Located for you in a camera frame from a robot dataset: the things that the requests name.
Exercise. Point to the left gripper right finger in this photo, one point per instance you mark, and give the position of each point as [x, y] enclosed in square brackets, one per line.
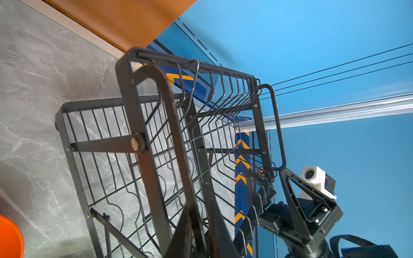
[221, 245]

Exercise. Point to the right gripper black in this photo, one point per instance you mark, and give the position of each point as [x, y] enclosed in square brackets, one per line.
[303, 223]

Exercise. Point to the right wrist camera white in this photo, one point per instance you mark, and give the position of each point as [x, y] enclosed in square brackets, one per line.
[320, 180]

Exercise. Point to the black wire dish rack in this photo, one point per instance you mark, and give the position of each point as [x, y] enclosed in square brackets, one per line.
[183, 132]

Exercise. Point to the right aluminium corner post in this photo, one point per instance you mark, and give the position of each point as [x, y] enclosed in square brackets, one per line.
[386, 106]

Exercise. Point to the orange bowl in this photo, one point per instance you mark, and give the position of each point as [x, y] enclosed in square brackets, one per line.
[12, 242]

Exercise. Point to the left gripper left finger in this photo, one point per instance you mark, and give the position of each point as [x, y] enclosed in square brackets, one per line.
[180, 246]

